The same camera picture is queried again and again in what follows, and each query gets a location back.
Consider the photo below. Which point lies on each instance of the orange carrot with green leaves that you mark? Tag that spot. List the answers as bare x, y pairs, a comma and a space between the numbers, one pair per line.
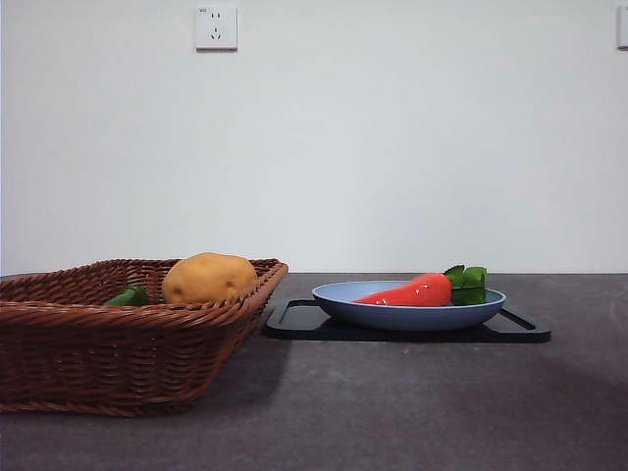
412, 293

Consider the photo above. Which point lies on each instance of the blue round plate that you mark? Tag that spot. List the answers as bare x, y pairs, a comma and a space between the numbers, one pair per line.
402, 316

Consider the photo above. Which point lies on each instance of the black rectangular tray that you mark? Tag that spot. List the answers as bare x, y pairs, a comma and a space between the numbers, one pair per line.
304, 331

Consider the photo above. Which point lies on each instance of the yellow-brown potato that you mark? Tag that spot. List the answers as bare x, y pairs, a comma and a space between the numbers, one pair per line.
208, 277

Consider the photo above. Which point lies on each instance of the green pepper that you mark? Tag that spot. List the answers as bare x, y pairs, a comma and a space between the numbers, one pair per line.
128, 296

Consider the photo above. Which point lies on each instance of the brown wicker basket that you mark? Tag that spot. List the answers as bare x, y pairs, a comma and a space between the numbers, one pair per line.
122, 358

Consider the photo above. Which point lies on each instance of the white wall socket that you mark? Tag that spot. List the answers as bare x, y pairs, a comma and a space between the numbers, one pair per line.
217, 28

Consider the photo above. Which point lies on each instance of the white wall plate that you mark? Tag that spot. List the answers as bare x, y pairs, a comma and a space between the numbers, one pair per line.
623, 28

